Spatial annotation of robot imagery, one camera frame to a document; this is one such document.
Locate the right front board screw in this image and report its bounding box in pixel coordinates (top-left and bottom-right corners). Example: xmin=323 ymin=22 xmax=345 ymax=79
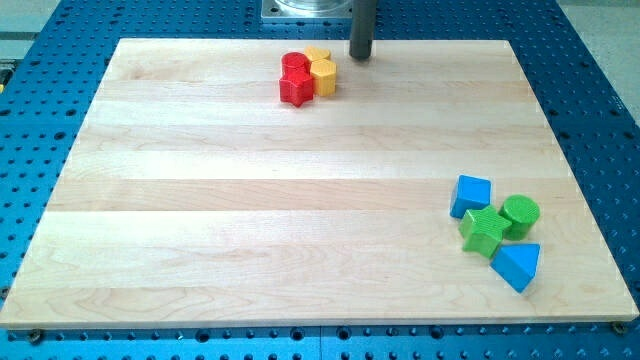
xmin=610 ymin=322 xmax=628 ymax=336

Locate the yellow block at back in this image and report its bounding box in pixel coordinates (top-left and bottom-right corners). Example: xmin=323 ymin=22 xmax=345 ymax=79
xmin=304 ymin=46 xmax=331 ymax=62

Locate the red star block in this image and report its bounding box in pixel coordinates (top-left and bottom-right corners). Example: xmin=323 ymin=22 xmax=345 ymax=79
xmin=279 ymin=71 xmax=314 ymax=107

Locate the green star block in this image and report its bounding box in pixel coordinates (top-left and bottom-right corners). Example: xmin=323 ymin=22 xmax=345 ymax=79
xmin=458 ymin=205 xmax=512 ymax=259

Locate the green cylinder block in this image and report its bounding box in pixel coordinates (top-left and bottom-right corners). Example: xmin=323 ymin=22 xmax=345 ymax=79
xmin=499 ymin=194 xmax=541 ymax=241

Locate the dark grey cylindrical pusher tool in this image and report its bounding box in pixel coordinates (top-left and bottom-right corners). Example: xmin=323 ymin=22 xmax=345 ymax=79
xmin=349 ymin=0 xmax=377 ymax=61

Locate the light wooden board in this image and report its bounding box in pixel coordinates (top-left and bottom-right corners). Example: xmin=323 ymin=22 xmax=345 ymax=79
xmin=1 ymin=38 xmax=638 ymax=329

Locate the left front board screw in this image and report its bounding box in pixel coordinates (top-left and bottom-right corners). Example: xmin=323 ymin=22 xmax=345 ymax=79
xmin=25 ymin=329 xmax=44 ymax=345

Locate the yellow hexagon block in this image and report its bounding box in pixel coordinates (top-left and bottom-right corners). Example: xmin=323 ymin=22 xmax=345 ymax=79
xmin=310 ymin=59 xmax=337 ymax=96

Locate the board screw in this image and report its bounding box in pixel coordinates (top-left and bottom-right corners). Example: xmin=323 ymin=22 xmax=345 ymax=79
xmin=610 ymin=322 xmax=628 ymax=336
xmin=25 ymin=329 xmax=44 ymax=345

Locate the blue cube block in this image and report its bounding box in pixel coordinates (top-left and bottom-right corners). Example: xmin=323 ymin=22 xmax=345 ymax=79
xmin=449 ymin=175 xmax=492 ymax=219

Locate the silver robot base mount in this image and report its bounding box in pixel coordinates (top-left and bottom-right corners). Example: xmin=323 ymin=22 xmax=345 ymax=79
xmin=261 ymin=0 xmax=352 ymax=20

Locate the blue triangle block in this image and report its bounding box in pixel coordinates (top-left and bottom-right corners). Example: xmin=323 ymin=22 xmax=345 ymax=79
xmin=490 ymin=243 xmax=541 ymax=293

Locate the red cylinder block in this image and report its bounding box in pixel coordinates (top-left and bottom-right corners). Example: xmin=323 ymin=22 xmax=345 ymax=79
xmin=281 ymin=52 xmax=311 ymax=75

